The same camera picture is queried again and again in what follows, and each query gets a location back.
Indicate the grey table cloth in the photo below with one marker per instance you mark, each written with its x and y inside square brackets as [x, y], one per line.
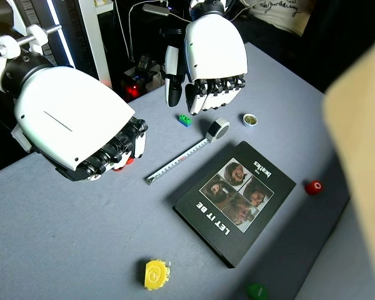
[81, 234]

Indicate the pale upright board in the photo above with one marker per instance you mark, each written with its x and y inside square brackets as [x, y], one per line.
[362, 156]

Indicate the person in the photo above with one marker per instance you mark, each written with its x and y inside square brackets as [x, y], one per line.
[278, 15]

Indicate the black device with red light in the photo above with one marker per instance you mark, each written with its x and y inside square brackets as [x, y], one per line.
[132, 91]

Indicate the green cylinder block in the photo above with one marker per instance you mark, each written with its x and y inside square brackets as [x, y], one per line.
[256, 292]

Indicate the grey power adapter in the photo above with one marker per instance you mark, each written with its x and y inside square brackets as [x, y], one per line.
[155, 10]

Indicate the small toy soup bowl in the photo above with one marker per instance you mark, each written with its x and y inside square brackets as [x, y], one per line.
[250, 120]

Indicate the red cylinder block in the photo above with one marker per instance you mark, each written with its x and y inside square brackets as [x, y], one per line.
[313, 187]

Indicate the grey tape measure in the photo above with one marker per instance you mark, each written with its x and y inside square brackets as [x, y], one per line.
[217, 128]

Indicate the green and blue toy brick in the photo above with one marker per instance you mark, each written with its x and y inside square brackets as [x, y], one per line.
[185, 120]

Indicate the black Let It Be book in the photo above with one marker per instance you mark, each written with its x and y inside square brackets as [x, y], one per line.
[268, 212]

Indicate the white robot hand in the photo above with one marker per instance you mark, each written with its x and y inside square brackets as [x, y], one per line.
[215, 50]
[68, 118]

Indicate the yellow spiral toy block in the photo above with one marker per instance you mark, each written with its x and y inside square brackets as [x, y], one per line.
[155, 275]

